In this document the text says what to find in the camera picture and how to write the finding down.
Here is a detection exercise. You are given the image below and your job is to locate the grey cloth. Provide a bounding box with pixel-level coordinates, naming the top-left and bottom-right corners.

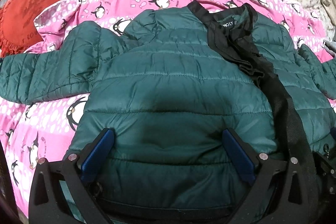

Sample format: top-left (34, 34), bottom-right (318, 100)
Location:
top-left (323, 40), bottom-right (336, 59)

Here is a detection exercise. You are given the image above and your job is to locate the pink penguin blanket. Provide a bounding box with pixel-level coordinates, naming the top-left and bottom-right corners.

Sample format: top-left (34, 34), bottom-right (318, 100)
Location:
top-left (1, 0), bottom-right (335, 211)

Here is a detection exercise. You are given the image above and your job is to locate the dark green puffer jacket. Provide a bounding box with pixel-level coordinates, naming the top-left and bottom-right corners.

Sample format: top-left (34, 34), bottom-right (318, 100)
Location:
top-left (1, 1), bottom-right (335, 223)

